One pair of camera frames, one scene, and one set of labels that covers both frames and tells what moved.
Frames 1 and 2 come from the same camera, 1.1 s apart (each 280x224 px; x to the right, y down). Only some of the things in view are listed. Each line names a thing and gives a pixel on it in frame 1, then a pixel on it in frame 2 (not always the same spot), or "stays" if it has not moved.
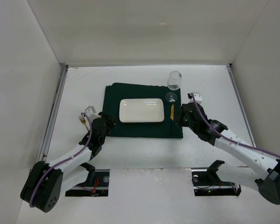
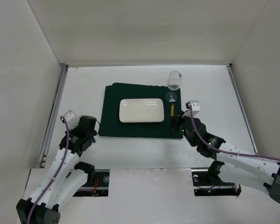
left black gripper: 104,124 → 89,136
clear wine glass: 173,83 stays
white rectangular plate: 142,110 stays
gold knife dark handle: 172,117 stays
